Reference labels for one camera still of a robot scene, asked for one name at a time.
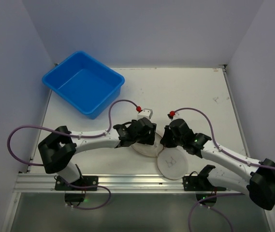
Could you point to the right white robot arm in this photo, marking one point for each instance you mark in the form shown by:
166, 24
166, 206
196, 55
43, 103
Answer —
231, 170

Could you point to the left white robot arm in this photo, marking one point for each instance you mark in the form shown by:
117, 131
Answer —
58, 148

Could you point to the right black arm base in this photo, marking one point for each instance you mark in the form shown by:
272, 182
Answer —
199, 183

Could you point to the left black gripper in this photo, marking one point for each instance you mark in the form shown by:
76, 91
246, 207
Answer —
149, 136

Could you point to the round beige mesh laundry bag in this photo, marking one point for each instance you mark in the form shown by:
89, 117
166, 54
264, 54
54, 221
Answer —
171, 162

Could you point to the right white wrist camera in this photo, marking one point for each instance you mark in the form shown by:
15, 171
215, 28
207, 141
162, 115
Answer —
173, 115

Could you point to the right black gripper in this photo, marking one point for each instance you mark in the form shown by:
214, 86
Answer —
168, 139

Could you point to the blue plastic bin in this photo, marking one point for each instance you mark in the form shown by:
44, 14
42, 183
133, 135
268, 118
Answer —
85, 83

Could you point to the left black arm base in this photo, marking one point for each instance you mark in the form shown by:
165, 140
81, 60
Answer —
76, 191

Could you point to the aluminium mounting rail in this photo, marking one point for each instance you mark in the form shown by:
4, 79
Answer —
117, 183

